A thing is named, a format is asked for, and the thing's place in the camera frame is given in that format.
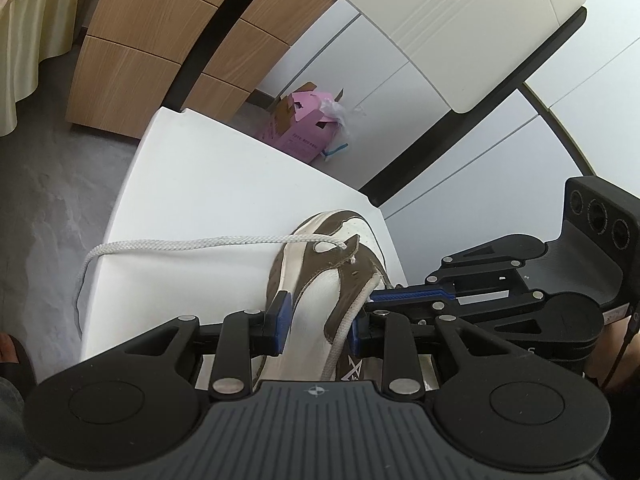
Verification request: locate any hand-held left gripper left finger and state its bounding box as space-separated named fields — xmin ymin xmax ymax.
xmin=122 ymin=290 xmax=292 ymax=395

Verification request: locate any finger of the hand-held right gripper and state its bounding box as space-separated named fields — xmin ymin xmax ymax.
xmin=366 ymin=291 xmax=547 ymax=339
xmin=371 ymin=234 xmax=549 ymax=304

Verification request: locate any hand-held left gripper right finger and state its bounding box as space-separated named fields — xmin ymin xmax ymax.
xmin=349 ymin=309 xmax=507 ymax=395

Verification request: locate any white and brown sneaker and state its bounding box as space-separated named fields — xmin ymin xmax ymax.
xmin=254 ymin=208 xmax=397 ymax=394

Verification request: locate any white shoelace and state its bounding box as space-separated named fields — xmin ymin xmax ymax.
xmin=74 ymin=233 xmax=382 ymax=382

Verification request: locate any person's right hand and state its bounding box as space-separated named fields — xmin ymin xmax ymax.
xmin=586 ymin=331 xmax=640 ymax=392

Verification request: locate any black curved bar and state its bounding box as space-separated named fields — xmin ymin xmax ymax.
xmin=516 ymin=81 xmax=594 ymax=179

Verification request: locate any clear plastic bag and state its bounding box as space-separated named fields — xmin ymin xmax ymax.
xmin=319 ymin=96 xmax=367 ymax=142

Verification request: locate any pink cardboard box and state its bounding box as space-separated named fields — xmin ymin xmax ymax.
xmin=256 ymin=82 xmax=347 ymax=164

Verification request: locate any black slipper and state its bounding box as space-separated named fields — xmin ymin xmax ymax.
xmin=0 ymin=334 xmax=37 ymax=402

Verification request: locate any wooden drawer cabinet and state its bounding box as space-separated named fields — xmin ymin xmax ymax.
xmin=65 ymin=0 xmax=339 ymax=142

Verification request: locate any cream bed skirt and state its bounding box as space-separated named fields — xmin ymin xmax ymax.
xmin=0 ymin=0 xmax=102 ymax=137

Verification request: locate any black cable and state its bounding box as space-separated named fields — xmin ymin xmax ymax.
xmin=601 ymin=304 xmax=640 ymax=389

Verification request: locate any white chair with black frame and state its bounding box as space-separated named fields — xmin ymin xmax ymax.
xmin=79 ymin=0 xmax=589 ymax=392

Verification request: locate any blue and white strap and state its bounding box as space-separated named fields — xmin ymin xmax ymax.
xmin=321 ymin=141 xmax=352 ymax=162

